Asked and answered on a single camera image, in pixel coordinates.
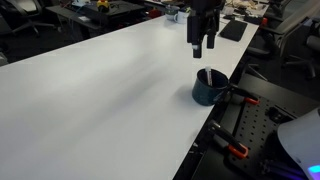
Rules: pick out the black grey office chair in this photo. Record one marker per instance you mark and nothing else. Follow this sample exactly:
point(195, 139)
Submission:
point(313, 42)

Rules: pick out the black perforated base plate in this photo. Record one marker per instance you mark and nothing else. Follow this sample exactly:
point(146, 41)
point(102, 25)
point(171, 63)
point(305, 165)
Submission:
point(256, 123)

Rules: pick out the dark background desk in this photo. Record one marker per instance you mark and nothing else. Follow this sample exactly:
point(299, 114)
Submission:
point(116, 10)

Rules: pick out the white mug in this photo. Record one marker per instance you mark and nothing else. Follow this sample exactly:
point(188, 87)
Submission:
point(181, 17)

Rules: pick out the grey green mug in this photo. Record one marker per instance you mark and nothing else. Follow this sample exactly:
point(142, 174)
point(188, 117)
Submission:
point(170, 11)

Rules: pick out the black flat pad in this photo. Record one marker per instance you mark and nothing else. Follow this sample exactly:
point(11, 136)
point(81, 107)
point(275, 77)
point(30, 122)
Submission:
point(234, 30)

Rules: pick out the dark blue enamel cup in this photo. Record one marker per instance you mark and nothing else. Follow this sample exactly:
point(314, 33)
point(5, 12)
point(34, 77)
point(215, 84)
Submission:
point(203, 95)

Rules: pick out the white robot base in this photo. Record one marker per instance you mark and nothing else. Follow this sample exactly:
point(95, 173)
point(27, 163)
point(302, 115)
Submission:
point(300, 140)

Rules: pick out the grey backed office chair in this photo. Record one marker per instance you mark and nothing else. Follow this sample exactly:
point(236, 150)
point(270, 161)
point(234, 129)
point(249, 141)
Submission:
point(23, 6)

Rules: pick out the yellow red stop button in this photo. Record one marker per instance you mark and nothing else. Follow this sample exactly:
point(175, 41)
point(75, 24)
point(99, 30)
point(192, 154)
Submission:
point(102, 4)

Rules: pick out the red background object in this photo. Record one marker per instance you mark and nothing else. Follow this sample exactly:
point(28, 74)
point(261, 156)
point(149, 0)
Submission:
point(155, 13)

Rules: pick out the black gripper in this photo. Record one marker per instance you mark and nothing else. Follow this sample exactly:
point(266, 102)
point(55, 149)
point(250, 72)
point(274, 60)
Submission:
point(203, 16)

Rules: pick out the black small box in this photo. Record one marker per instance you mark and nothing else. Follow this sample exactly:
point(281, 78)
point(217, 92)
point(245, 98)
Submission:
point(253, 18)

